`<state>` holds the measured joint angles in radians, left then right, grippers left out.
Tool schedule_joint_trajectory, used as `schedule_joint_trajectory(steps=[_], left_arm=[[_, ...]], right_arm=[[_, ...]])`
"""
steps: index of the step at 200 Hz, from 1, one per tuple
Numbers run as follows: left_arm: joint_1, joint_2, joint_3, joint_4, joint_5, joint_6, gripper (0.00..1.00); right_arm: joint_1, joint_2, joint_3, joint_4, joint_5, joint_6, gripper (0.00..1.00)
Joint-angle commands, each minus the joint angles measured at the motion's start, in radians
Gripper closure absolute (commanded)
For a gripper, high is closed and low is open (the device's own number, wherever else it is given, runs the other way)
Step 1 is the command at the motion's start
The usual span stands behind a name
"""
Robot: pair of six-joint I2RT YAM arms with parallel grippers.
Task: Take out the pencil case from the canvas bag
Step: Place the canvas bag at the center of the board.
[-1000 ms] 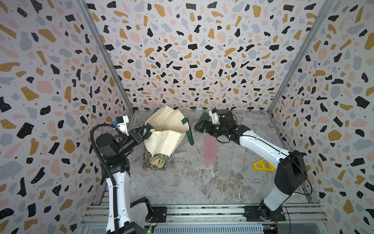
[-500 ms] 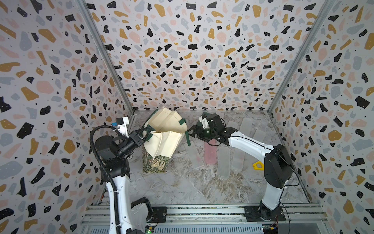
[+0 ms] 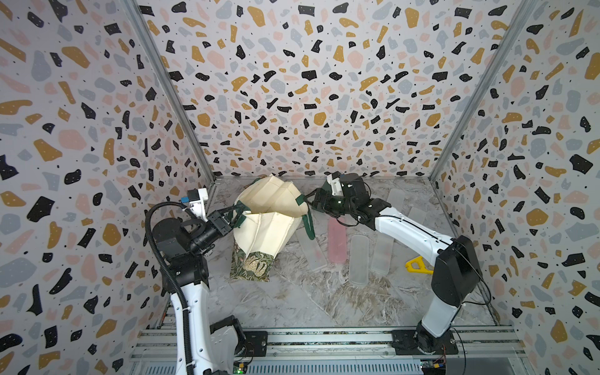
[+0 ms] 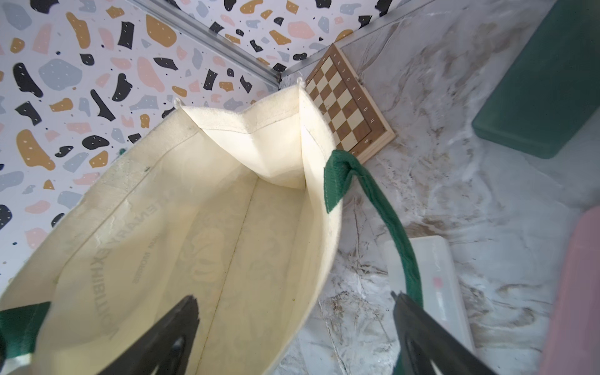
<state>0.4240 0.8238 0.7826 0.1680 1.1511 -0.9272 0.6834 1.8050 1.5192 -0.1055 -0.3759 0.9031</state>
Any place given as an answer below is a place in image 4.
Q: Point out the wooden chess board box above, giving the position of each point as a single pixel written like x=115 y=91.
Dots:
x=357 y=124

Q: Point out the translucent case with pink mark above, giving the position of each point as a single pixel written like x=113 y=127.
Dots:
x=442 y=298

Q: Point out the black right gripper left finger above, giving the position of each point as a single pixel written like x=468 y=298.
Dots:
x=166 y=347

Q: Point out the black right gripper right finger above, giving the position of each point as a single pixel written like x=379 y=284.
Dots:
x=426 y=347

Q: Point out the cream canvas tote bag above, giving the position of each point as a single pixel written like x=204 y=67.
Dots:
x=242 y=210

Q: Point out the aluminium corner post left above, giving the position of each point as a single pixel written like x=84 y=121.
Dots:
x=178 y=19

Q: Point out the dark green case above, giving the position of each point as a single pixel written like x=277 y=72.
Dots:
x=551 y=89

